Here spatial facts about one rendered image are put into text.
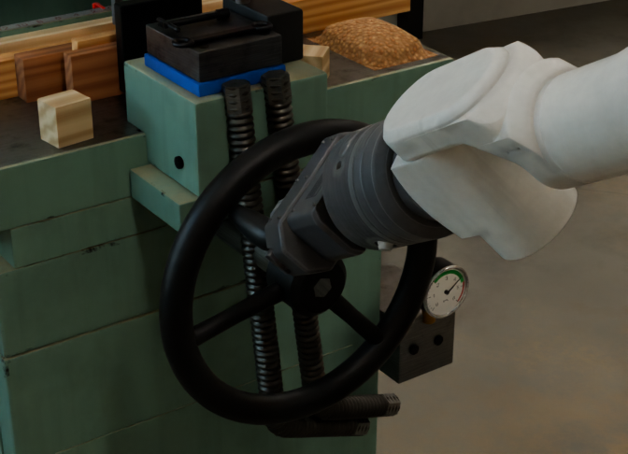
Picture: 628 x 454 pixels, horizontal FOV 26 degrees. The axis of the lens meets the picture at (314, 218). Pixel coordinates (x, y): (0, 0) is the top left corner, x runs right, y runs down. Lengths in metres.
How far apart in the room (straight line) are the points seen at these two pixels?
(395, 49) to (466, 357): 1.27
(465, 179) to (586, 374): 1.79
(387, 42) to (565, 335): 1.37
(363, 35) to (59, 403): 0.49
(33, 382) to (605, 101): 0.74
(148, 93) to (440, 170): 0.46
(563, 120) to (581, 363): 1.90
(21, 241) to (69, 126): 0.11
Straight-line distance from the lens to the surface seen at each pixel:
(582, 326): 2.76
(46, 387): 1.33
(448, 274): 1.48
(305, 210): 0.97
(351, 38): 1.46
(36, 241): 1.26
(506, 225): 0.86
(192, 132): 1.19
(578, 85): 0.75
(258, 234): 1.07
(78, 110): 1.25
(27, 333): 1.30
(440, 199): 0.86
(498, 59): 0.80
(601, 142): 0.74
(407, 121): 0.83
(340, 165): 0.93
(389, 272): 1.61
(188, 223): 1.10
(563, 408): 2.51
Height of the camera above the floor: 1.38
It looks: 26 degrees down
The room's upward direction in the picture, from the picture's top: straight up
